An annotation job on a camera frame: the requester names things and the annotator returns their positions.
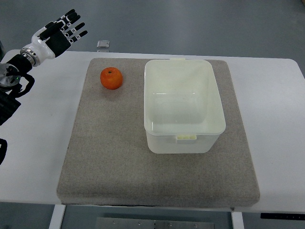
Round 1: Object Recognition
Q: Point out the white plastic box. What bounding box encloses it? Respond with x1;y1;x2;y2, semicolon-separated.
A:
143;59;226;154

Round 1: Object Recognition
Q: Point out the grey felt mat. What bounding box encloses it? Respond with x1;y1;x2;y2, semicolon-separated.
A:
57;58;260;208

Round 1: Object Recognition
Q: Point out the black table control panel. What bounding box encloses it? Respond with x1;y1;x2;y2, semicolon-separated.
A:
260;213;305;220

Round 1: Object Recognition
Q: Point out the orange fruit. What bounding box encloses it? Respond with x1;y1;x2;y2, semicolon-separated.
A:
100;67;123;90

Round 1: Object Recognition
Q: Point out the white table left leg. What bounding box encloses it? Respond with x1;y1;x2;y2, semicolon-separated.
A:
49;205;66;229

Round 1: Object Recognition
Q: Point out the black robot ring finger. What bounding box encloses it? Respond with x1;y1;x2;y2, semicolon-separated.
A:
64;22;85;36

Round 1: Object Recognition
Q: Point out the black object at left edge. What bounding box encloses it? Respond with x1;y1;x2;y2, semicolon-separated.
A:
0;139;8;165

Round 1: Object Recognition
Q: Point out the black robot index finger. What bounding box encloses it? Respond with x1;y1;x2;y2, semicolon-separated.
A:
56;9;75;24

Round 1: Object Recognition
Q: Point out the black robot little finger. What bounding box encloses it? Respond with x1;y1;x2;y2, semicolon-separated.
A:
68;31;88;44

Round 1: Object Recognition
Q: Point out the white table leg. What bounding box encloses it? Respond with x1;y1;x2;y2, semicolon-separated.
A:
49;205;66;229
231;211;244;229

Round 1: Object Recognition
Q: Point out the small silver floor plate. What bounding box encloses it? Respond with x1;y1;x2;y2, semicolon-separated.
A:
96;40;110;49

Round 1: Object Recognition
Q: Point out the white table right leg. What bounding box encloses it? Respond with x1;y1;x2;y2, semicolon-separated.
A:
231;211;244;229

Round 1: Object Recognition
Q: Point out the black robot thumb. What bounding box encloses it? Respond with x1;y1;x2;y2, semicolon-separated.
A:
39;22;60;40

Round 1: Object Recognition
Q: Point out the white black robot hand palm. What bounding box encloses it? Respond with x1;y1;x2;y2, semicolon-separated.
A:
31;26;71;60

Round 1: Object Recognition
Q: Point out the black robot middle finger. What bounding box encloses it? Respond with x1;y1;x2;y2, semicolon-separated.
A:
61;14;80;31

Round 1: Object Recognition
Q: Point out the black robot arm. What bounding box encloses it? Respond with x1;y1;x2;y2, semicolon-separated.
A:
0;9;88;125

